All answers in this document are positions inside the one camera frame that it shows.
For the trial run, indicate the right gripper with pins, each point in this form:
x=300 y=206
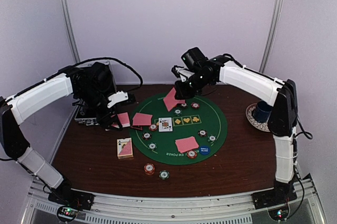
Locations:
x=181 y=93

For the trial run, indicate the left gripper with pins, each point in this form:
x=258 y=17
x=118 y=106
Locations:
x=105 y=123

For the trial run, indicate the red-backed card deck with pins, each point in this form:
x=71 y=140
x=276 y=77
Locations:
x=123 y=119

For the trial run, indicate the green chip top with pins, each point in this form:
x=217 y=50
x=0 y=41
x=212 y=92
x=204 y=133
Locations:
x=178 y=112

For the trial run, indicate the dealt card player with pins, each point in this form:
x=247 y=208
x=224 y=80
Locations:
x=179 y=143
x=140 y=119

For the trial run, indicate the face-up community card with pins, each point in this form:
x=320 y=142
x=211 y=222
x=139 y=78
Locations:
x=165 y=125

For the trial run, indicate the dealt card bottom player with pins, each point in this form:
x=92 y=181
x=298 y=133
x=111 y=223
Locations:
x=179 y=143

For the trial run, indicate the orange chip stack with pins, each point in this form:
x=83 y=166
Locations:
x=149 y=169

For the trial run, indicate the blue small blind button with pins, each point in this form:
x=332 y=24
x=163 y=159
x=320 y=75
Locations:
x=204 y=150

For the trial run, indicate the green chip stack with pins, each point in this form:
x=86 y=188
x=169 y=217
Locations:
x=164 y=174

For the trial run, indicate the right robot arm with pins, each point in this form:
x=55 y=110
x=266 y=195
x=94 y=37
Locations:
x=279 y=94

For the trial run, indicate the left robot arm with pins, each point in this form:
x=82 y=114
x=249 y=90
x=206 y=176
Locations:
x=17 y=108

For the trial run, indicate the triangular all-in marker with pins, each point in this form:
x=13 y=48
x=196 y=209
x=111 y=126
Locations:
x=140 y=128

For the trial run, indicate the aluminium poker case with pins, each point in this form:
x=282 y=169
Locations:
x=93 y=85

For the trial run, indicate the tan card box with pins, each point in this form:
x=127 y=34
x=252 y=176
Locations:
x=124 y=148

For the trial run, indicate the round green poker mat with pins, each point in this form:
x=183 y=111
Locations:
x=208 y=117

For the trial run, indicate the dark blue cup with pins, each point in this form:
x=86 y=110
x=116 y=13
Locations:
x=262 y=112

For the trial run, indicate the patterned ceramic plate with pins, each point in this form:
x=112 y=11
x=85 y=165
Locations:
x=262 y=126

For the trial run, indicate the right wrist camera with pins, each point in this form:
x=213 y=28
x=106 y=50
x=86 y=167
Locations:
x=194 y=59

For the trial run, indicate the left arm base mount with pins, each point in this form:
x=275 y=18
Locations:
x=77 y=200

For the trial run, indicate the aluminium front rail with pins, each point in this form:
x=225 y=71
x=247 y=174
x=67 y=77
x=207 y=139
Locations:
x=231 y=208

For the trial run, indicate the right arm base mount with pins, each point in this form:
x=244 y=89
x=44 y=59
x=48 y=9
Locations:
x=267 y=199

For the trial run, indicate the right frame post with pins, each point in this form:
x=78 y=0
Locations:
x=277 y=8

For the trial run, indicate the frame post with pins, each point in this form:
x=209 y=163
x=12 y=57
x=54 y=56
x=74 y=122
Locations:
x=69 y=31
x=277 y=8

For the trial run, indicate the left frame post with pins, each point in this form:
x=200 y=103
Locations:
x=69 y=31

